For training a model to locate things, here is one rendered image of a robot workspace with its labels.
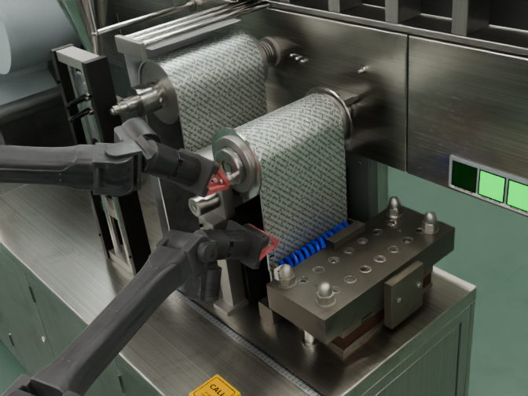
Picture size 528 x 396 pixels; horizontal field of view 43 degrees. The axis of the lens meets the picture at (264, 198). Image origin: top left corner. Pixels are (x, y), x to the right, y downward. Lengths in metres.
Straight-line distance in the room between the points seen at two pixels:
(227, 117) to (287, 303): 0.45
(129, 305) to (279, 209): 0.41
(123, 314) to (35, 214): 1.02
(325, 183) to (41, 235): 0.85
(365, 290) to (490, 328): 1.54
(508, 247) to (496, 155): 1.97
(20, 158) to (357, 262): 0.67
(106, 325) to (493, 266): 2.31
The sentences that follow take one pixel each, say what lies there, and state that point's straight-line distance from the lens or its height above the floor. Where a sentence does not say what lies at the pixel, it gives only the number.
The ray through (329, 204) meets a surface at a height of 1.09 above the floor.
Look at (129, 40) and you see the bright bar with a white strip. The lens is 1.42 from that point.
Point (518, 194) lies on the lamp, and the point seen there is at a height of 1.19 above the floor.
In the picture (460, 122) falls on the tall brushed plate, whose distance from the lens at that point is 1.31.
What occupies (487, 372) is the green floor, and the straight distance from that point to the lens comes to 2.62.
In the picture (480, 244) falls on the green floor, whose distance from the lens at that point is 3.25.
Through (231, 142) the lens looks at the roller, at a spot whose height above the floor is 1.30.
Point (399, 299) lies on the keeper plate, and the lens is 1.36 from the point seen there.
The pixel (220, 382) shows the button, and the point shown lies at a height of 0.92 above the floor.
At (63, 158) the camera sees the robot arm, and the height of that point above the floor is 1.39.
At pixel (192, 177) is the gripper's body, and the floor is 1.29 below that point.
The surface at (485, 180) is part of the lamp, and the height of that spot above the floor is 1.19.
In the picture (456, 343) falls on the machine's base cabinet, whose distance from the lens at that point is 1.57.
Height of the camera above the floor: 1.84
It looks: 30 degrees down
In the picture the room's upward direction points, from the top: 7 degrees counter-clockwise
